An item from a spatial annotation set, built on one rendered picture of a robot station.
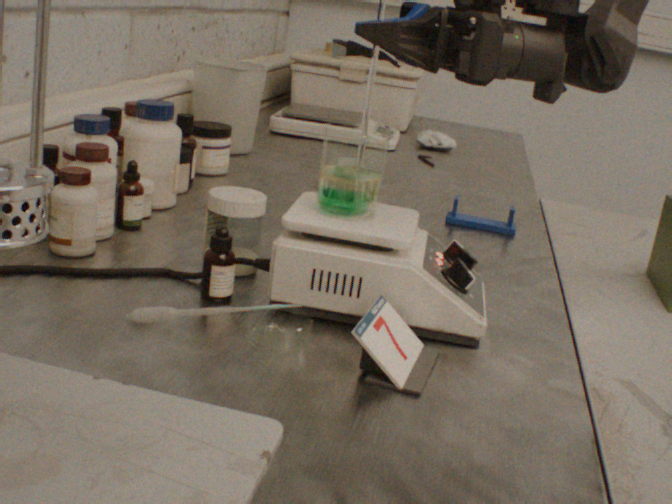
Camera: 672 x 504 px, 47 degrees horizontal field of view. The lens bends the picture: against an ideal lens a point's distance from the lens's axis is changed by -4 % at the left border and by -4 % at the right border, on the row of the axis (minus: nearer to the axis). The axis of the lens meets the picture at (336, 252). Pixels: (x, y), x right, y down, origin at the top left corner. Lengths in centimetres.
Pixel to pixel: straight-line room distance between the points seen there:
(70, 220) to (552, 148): 162
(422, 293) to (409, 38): 23
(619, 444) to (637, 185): 168
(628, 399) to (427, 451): 22
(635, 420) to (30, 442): 45
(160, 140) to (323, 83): 92
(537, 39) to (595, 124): 145
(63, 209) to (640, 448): 57
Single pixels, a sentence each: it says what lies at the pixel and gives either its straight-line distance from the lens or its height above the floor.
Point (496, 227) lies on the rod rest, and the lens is 113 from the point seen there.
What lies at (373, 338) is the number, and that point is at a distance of 64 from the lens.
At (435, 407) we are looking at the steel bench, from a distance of 62.
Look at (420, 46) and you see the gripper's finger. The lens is 75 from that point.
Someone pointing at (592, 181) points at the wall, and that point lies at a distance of 226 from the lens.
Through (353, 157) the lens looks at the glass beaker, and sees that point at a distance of 72.
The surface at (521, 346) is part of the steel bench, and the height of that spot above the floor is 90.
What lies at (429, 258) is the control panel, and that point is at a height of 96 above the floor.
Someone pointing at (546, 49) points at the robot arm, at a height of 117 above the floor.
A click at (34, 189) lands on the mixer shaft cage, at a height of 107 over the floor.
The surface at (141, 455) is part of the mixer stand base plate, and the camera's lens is 50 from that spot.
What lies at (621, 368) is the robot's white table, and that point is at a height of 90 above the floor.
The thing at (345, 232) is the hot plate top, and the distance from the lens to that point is 70.
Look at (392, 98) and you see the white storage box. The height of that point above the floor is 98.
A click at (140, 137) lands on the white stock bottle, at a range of 99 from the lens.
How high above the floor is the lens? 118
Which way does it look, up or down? 18 degrees down
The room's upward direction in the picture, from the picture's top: 8 degrees clockwise
